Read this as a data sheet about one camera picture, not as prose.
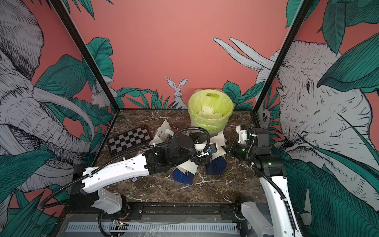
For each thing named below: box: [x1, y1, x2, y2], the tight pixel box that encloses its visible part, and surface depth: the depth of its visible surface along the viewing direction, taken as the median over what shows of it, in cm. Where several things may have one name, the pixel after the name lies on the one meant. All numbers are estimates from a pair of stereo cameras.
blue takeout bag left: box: [148, 118, 175, 146], surface depth 79 cm
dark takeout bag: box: [205, 156, 228, 176], surface depth 75 cm
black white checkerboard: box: [107, 125, 153, 158], surface depth 100 cm
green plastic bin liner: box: [187, 88, 234, 132], surface depth 95 cm
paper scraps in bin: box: [196, 105, 224, 119], surface depth 104 cm
